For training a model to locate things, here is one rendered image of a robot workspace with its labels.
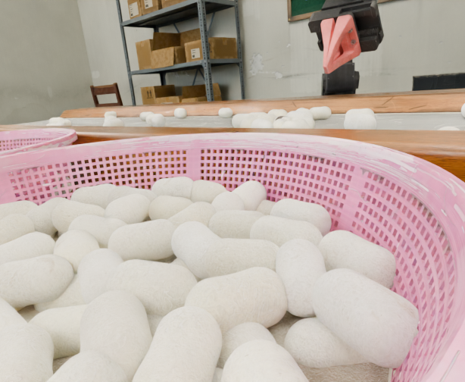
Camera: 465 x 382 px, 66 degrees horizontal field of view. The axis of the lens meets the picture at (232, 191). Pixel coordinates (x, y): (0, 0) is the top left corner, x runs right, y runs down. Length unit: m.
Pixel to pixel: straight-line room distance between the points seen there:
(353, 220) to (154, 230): 0.09
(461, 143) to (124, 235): 0.16
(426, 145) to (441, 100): 0.37
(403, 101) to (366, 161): 0.42
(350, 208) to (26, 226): 0.17
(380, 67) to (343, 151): 2.46
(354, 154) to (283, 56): 2.82
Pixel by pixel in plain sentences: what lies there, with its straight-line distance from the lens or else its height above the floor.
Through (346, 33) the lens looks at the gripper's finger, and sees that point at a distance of 0.60.
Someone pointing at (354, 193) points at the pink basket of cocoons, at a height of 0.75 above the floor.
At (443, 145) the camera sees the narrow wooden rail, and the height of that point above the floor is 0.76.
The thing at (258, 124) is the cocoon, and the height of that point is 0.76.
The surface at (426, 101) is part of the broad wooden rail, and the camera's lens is 0.58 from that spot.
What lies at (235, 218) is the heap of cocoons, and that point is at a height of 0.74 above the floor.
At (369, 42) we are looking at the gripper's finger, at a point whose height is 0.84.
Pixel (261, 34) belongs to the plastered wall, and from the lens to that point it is 3.12.
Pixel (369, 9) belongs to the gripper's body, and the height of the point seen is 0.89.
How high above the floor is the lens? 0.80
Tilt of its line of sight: 17 degrees down
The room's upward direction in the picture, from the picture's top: 5 degrees counter-clockwise
